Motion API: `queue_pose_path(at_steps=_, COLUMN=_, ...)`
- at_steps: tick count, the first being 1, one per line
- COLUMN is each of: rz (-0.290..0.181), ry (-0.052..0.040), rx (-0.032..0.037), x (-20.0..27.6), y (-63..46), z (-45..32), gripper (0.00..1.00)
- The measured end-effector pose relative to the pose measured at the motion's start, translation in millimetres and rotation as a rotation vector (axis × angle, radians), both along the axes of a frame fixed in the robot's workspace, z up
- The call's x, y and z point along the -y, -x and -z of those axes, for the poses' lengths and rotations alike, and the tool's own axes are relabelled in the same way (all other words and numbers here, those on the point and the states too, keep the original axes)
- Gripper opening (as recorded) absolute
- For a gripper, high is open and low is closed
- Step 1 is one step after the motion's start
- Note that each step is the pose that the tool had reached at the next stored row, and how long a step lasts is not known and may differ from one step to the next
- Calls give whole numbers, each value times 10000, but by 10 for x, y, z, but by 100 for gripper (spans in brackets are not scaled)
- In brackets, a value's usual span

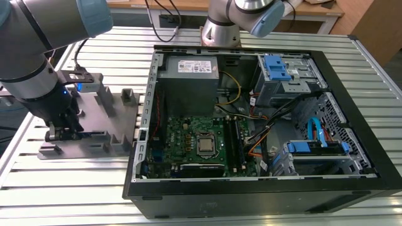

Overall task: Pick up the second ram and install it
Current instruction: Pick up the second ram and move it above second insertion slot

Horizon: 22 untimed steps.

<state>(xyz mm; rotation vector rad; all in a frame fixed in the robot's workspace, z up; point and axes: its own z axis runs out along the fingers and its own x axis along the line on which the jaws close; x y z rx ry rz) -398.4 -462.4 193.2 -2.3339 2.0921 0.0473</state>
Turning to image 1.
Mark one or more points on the dark RAM stick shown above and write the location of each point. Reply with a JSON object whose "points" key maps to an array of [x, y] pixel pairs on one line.
{"points": [[91, 134]]}

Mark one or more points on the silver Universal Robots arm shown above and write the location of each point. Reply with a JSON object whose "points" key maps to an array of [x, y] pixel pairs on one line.
{"points": [[38, 23]]}

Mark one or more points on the grey parts rack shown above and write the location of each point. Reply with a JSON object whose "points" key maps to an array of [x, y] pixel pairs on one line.
{"points": [[101, 127]]}

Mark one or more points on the grey power supply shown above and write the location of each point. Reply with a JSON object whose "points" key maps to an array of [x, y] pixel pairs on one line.
{"points": [[189, 94]]}

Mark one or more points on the green Dell motherboard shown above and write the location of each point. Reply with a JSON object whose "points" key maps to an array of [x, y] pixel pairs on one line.
{"points": [[189, 131]]}

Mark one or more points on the silver CPU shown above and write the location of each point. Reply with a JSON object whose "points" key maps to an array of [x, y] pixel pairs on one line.
{"points": [[207, 144]]}

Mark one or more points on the black graphics card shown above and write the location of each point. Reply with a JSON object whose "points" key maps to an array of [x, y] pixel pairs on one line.
{"points": [[201, 169]]}

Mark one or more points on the blue drive latch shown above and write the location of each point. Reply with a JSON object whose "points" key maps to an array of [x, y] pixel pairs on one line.
{"points": [[274, 68]]}

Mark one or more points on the black PC case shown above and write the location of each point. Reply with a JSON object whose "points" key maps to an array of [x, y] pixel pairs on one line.
{"points": [[252, 202]]}

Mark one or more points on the metal optical drive cage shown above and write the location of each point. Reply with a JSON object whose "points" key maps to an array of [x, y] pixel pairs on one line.
{"points": [[296, 87]]}

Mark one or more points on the hard disk in blue carrier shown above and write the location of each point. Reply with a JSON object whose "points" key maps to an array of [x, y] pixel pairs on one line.
{"points": [[300, 147]]}

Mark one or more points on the metal disk bay cage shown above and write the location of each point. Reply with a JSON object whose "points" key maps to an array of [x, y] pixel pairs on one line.
{"points": [[317, 160]]}

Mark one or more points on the wooden cabinet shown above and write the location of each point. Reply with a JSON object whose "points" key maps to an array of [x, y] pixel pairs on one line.
{"points": [[377, 23]]}

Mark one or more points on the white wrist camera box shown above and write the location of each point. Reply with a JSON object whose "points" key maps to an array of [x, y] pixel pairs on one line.
{"points": [[90, 87]]}

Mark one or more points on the wooden desk white frame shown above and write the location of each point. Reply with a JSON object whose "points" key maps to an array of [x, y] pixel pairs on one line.
{"points": [[314, 10], [131, 4]]}

